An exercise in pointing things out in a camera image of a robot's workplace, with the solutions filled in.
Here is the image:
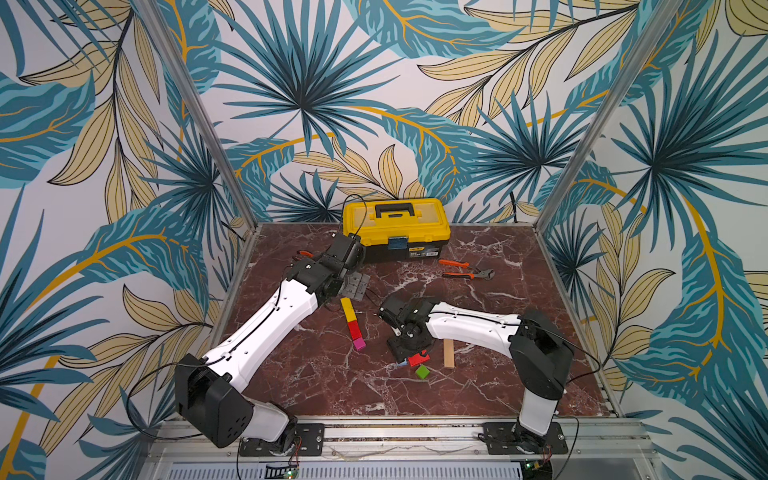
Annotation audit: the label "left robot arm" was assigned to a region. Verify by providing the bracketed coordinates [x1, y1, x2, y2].
[174, 234, 365, 448]

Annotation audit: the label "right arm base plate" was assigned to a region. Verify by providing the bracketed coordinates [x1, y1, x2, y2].
[478, 422, 569, 456]

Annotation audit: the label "yellow block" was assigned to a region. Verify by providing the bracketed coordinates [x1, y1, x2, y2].
[340, 297, 357, 323]

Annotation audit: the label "yellow black toolbox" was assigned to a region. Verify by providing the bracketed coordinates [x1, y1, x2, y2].
[342, 198, 451, 264]

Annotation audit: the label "red block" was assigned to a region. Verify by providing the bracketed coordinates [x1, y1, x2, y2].
[407, 353, 430, 367]
[347, 320, 362, 340]

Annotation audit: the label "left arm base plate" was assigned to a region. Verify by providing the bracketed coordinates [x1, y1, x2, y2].
[238, 423, 325, 460]

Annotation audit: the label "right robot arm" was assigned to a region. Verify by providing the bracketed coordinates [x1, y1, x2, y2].
[378, 295, 574, 438]

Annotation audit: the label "large orange-handled pliers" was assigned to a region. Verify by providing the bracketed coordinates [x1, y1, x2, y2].
[438, 259, 495, 280]

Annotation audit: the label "natural wood block lower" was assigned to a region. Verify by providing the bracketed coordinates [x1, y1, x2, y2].
[443, 339, 455, 369]

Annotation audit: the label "green small cube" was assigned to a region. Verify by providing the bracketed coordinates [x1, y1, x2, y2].
[415, 366, 430, 379]

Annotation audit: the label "aluminium front rail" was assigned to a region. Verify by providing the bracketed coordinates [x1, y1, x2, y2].
[138, 416, 665, 479]

